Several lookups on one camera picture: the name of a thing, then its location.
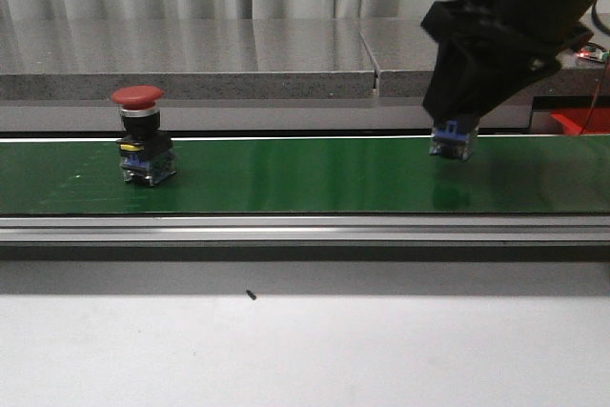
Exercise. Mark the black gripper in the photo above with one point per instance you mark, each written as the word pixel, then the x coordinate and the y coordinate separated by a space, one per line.
pixel 491 49

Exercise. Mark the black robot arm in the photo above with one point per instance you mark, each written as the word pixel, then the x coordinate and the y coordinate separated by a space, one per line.
pixel 488 50

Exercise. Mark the grey stone slab right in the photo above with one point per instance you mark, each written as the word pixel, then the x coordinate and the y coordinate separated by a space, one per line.
pixel 404 56

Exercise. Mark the grey stone slab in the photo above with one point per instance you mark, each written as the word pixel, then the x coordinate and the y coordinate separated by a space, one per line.
pixel 89 59
pixel 404 56

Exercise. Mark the green conveyor belt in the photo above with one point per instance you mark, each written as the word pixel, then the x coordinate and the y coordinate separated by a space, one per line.
pixel 506 175

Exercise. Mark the red plastic tray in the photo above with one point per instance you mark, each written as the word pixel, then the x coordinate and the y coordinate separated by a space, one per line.
pixel 583 121

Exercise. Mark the small green circuit board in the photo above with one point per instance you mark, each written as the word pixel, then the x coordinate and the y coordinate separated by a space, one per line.
pixel 593 52

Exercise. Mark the grey stone slab left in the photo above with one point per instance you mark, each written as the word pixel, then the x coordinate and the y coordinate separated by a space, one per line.
pixel 89 59

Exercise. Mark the aluminium conveyor frame rail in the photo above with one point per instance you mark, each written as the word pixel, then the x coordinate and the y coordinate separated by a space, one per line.
pixel 290 230

